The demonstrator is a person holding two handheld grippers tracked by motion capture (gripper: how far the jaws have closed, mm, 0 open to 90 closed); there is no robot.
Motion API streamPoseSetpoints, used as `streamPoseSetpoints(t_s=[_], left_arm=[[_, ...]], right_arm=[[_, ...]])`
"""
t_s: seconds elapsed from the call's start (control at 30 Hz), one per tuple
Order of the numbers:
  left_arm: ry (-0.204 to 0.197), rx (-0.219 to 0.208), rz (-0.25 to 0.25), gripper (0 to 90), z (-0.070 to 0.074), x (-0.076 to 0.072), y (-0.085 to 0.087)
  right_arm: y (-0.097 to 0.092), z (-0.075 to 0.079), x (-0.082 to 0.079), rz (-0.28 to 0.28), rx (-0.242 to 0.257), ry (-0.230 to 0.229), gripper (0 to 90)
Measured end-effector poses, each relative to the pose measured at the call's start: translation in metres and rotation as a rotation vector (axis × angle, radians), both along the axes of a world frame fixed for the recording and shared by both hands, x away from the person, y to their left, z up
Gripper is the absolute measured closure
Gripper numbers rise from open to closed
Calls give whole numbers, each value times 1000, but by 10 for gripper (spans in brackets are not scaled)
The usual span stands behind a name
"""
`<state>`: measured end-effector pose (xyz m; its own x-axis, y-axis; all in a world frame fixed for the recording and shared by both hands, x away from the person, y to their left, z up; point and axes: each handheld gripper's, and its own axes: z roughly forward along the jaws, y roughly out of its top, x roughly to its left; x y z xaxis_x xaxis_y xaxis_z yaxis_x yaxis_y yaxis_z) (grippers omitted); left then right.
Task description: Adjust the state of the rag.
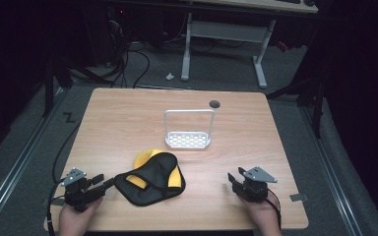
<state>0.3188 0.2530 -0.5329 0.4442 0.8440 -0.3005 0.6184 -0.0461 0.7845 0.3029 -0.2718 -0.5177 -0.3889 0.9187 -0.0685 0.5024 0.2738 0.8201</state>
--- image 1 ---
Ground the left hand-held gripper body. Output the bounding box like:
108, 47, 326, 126
61, 167, 106, 212

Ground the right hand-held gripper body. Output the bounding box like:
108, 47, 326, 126
231, 166, 279, 204

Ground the yellow and black cloth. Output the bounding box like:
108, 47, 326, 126
113, 148, 187, 207

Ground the person's left hand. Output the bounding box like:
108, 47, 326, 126
58, 198, 104, 236

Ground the person's right hand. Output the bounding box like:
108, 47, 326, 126
237, 192, 284, 236

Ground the grey tape strip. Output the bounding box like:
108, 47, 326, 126
289, 193, 309, 203
42, 197, 66, 207

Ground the white perforated rack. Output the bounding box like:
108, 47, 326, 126
163, 108, 217, 150

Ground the black zigzag floor tape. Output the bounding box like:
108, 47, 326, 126
62, 111, 77, 124

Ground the black metal stand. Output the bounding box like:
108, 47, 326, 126
265, 75, 326, 139
42, 55, 75, 118

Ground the white-framed desk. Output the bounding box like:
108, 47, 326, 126
180, 0, 319, 89

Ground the dark computer tower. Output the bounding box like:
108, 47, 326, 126
88, 6, 129, 67

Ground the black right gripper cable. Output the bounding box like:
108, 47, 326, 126
265, 188, 284, 230

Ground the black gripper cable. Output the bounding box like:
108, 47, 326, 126
45, 180, 67, 236
265, 188, 284, 230

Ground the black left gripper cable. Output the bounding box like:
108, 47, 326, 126
45, 180, 67, 236

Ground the black floor cable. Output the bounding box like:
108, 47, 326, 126
51, 122, 82, 186

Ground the metal floor rail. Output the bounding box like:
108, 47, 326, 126
0, 88, 67, 230
299, 106, 363, 236

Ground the bundle of black cables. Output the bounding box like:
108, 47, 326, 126
109, 42, 152, 89

